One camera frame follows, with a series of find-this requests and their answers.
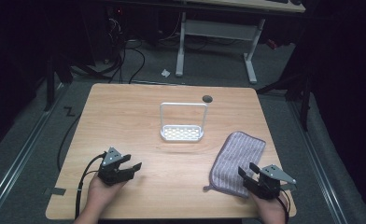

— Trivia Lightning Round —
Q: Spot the person's right hand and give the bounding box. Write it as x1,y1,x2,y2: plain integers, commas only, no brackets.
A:
252,191,288,224

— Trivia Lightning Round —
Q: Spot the metal floor rail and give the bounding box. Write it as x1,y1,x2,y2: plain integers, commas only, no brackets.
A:
0,83,67,224
287,98,349,224

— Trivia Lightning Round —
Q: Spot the black floor cable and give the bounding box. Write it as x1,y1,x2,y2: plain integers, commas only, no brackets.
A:
56,113,83,173

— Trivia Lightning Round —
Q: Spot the grey tape strip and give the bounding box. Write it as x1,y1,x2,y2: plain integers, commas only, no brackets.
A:
49,187,67,197

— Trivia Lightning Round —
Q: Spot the tangled cable bundle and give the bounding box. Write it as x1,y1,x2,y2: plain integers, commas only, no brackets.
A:
105,10,128,84

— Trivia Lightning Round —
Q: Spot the grey striped towel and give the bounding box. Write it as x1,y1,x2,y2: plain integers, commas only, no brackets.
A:
203,131,267,199

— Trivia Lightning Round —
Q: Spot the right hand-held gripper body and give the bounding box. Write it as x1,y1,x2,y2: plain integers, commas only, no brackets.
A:
247,164,298,201

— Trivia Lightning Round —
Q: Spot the person's left hand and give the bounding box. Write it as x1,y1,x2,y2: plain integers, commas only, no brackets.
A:
85,174,126,213

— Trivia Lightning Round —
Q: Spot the black looped cable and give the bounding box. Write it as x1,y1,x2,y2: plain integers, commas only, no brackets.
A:
127,47,147,85

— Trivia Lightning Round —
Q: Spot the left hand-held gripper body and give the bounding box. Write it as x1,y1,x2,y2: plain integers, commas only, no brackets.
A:
97,146,135,188

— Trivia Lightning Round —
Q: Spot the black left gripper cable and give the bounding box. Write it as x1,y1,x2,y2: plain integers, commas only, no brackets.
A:
74,151,106,219

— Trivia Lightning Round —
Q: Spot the white-framed wooden desk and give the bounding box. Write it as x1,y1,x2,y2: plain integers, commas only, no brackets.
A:
175,0,307,85

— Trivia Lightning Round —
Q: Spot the white towel rack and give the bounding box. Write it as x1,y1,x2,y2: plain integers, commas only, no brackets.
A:
159,101,209,143

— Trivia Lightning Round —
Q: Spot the black metal stand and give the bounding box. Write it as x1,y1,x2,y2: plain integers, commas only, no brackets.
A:
43,52,75,112
256,69,314,133

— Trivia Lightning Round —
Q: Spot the dark right gripper cable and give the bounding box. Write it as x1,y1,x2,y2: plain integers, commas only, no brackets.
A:
276,189,293,224

